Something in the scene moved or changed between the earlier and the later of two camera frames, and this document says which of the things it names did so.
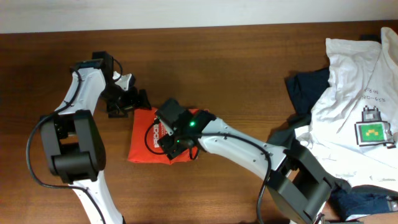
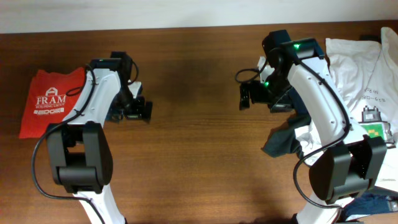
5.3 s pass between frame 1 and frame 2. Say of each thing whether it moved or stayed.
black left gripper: stayed
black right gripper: moved
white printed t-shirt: stayed
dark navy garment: stayed
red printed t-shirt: moved
